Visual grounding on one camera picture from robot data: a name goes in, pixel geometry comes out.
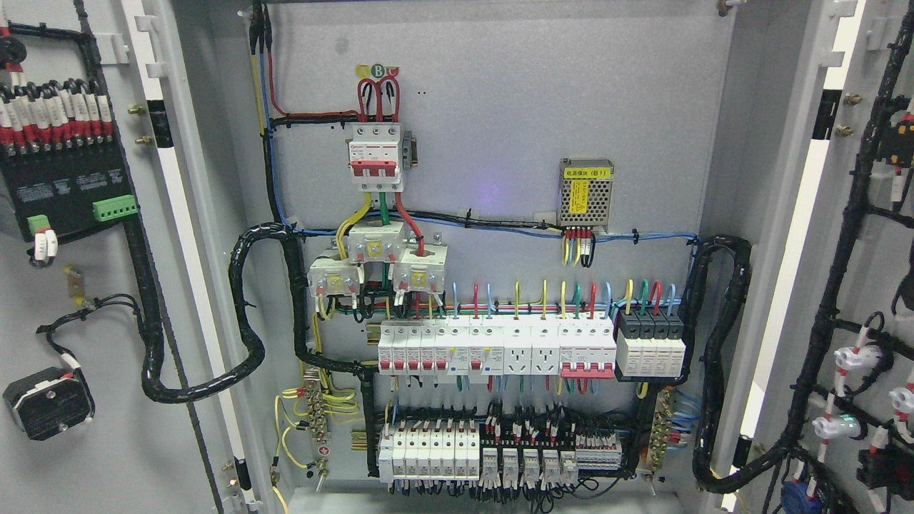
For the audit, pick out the grey cabinet door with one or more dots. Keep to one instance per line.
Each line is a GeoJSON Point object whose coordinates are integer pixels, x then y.
{"type": "Point", "coordinates": [838, 383]}
{"type": "Point", "coordinates": [135, 456]}

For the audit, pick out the lower relay terminal row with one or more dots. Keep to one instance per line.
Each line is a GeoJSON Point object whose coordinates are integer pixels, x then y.
{"type": "Point", "coordinates": [524, 450]}

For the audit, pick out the white current transformers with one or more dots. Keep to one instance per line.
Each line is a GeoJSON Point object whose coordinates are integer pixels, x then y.
{"type": "Point", "coordinates": [369, 245]}

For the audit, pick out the black surge protector module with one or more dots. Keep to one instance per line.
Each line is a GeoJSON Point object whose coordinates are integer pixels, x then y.
{"type": "Point", "coordinates": [649, 347]}

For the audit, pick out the grey cabinet body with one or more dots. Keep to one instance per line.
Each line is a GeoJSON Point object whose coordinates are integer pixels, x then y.
{"type": "Point", "coordinates": [707, 119]}

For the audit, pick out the lower white breaker row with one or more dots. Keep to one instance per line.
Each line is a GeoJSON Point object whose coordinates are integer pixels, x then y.
{"type": "Point", "coordinates": [442, 449]}

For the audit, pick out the yellow terminal connector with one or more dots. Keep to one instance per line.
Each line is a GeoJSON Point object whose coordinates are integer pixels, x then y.
{"type": "Point", "coordinates": [75, 284]}

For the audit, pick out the black digital power meter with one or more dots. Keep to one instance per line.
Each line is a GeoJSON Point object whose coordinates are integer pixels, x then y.
{"type": "Point", "coordinates": [61, 159]}

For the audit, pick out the red main circuit breaker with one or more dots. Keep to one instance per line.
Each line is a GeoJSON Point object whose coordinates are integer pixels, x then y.
{"type": "Point", "coordinates": [376, 156]}

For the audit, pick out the white socket breaker row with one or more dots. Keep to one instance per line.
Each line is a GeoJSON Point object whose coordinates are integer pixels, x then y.
{"type": "Point", "coordinates": [477, 348]}

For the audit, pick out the metal mesh power supply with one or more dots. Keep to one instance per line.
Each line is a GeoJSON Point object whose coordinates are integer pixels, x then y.
{"type": "Point", "coordinates": [586, 190]}

